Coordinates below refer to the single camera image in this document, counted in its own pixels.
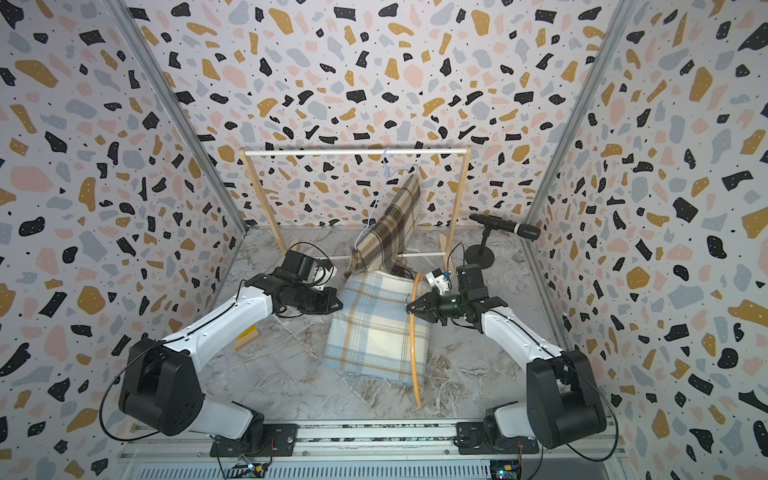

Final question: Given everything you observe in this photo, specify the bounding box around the orange wooden hanger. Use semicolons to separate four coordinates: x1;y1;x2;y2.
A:
409;271;423;409

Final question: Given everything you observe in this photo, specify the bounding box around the blue plaid scarf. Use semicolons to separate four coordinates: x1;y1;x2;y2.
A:
323;271;431;386

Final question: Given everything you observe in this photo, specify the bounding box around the brown plaid scarf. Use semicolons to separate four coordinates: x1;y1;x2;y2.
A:
344;174;421;278

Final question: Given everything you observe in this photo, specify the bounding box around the light blue wire hanger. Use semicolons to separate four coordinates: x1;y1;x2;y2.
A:
353;148;397;247

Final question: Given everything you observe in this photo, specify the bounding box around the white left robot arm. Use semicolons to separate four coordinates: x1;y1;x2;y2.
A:
118;250;343;443

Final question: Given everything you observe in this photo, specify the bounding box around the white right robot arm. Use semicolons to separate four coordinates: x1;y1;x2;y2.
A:
406;264;610;452

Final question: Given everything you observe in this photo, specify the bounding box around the black microphone on stand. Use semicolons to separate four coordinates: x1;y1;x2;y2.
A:
463;213;542;271

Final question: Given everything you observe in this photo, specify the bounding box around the wooden block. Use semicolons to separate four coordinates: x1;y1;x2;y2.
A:
233;326;260;351

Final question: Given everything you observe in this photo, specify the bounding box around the wooden clothes rack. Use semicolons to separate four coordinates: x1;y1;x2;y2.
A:
239;147;472;268

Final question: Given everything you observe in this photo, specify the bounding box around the green circuit board right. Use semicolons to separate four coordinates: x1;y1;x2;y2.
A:
489;460;522;480

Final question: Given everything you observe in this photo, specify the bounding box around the green circuit board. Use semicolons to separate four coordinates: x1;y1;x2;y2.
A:
489;460;522;480
235;455;269;479

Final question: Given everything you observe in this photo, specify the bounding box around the green circuit board left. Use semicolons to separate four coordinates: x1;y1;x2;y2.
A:
235;455;269;479

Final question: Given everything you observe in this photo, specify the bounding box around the aluminium corner profile left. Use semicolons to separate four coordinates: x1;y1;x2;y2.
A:
103;0;248;236

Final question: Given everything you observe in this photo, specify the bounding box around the aluminium corner profile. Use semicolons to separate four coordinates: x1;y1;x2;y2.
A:
103;0;248;236
525;0;637;224

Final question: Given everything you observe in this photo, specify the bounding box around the aluminium corner profile right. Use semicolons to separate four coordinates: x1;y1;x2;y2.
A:
525;0;637;224

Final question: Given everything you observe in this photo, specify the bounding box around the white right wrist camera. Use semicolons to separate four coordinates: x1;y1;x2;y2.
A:
424;268;452;296

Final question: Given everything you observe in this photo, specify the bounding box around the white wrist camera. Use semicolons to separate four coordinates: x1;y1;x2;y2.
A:
307;258;332;284
424;268;452;296

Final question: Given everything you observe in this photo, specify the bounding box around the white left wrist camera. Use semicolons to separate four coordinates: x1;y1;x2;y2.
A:
307;258;332;284

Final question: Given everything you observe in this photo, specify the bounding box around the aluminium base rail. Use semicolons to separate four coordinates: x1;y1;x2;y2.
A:
115;419;635;479

